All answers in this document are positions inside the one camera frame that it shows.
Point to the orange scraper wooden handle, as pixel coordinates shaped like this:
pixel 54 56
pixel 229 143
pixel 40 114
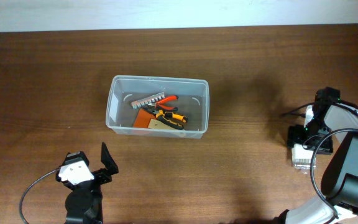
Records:
pixel 146 124

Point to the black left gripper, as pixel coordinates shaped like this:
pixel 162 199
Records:
pixel 105 176

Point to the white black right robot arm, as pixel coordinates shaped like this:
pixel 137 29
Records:
pixel 326 145

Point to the orange black combination pliers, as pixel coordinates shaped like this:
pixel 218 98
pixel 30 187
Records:
pixel 169 118

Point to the clear plastic container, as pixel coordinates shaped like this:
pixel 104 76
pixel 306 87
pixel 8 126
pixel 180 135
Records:
pixel 193 101

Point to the red black side cutters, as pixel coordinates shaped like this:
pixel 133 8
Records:
pixel 162 104

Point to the orange bit holder strip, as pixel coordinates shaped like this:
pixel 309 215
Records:
pixel 148 101

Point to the clear screwdriver set pack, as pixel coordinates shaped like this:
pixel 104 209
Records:
pixel 301 157

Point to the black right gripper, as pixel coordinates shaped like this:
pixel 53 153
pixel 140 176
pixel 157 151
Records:
pixel 295 136

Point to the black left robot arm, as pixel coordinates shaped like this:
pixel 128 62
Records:
pixel 84 202

